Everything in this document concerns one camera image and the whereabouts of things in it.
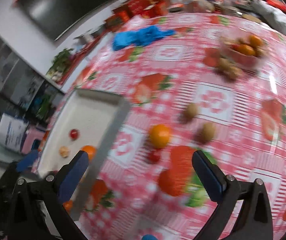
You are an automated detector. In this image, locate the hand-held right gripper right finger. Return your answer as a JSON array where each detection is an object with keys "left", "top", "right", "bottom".
[{"left": 192, "top": 150, "right": 273, "bottom": 240}]

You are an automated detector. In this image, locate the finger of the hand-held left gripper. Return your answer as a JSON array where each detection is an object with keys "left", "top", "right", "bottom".
[{"left": 16, "top": 151, "right": 39, "bottom": 172}]

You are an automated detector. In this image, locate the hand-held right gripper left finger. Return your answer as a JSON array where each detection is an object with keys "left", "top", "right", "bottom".
[{"left": 8, "top": 151, "right": 89, "bottom": 240}]

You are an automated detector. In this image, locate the white rectangular tray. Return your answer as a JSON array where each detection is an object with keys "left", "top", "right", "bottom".
[{"left": 36, "top": 88, "right": 132, "bottom": 221}]

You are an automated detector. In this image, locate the clear glass bowl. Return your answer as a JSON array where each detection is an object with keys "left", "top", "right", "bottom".
[{"left": 219, "top": 27, "right": 268, "bottom": 72}]

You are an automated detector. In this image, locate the pink plastic stool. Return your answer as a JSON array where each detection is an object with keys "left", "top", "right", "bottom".
[{"left": 20, "top": 126, "right": 49, "bottom": 155}]

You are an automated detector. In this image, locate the strawberry print plastic tablecloth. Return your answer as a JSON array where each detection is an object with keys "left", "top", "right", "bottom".
[{"left": 30, "top": 12, "right": 286, "bottom": 240}]

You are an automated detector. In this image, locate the white printed sack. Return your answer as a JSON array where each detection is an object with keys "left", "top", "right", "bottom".
[{"left": 0, "top": 112, "right": 29, "bottom": 153}]

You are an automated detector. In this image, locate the glass door cabinet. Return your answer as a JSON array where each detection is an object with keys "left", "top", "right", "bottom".
[{"left": 0, "top": 22, "right": 66, "bottom": 130}]

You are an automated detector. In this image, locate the green potted plant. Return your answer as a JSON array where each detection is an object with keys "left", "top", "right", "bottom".
[{"left": 49, "top": 48, "right": 74, "bottom": 77}]

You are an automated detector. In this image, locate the blue cloth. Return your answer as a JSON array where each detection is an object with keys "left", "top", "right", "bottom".
[{"left": 111, "top": 26, "right": 176, "bottom": 52}]

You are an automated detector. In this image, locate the black television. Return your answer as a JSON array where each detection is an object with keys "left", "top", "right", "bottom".
[{"left": 16, "top": 0, "right": 121, "bottom": 41}]

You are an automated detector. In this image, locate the stack of red gift boxes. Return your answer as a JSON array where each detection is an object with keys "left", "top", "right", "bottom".
[{"left": 104, "top": 0, "right": 171, "bottom": 32}]

